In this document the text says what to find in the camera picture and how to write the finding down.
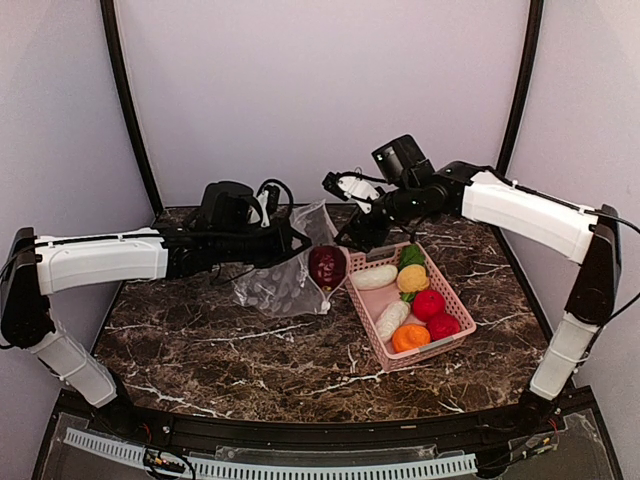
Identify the right black frame post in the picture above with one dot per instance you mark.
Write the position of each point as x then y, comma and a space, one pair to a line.
521, 89

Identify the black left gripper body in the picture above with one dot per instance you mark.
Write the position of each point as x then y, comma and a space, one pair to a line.
236, 246

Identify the black frame post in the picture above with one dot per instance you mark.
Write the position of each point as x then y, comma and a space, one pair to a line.
123, 89
521, 89

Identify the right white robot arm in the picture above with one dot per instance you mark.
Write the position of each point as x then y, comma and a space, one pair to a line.
584, 236

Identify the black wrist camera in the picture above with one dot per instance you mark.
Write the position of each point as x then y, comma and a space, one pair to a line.
224, 207
402, 162

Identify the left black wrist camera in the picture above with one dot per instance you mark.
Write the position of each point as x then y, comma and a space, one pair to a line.
224, 207

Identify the white radish toy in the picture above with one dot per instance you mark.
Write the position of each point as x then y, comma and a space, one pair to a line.
392, 317

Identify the white radish with green leaf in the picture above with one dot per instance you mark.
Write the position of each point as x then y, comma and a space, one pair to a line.
382, 276

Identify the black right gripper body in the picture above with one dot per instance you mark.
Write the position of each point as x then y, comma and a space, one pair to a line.
404, 205

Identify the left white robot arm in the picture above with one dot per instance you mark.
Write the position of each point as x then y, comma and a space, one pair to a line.
40, 266

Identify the orange tangerine toy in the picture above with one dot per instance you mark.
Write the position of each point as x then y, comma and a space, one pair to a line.
410, 337

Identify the white slotted cable duct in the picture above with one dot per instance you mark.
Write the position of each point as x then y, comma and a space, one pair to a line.
247, 463

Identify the dark purple fruit toy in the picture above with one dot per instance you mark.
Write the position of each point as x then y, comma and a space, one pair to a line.
327, 266

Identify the red tomato toy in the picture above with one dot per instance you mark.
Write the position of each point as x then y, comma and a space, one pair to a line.
427, 304

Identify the left black frame post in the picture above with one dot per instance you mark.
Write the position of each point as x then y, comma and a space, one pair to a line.
123, 89

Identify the clear zip top bag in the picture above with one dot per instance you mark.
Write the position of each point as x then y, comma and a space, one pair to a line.
287, 289

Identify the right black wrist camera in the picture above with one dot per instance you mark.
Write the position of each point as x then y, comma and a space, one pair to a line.
402, 162

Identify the pink plastic basket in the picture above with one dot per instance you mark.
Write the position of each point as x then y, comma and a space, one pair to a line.
369, 305

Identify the red apple toy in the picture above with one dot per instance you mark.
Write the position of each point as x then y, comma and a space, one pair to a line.
442, 325

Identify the yellow peach toy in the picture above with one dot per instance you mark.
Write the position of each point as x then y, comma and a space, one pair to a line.
412, 278

